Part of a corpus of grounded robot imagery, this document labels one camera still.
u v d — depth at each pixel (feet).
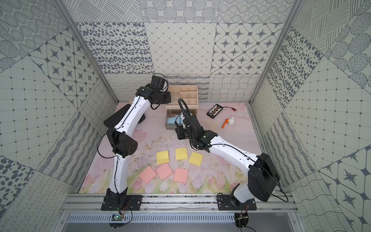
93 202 2.50
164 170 2.77
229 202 2.17
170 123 2.84
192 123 2.00
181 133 2.30
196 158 2.97
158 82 2.29
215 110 3.74
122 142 1.82
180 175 2.76
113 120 3.41
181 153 3.04
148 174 2.75
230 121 3.48
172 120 2.83
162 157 2.96
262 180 1.38
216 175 2.75
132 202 2.40
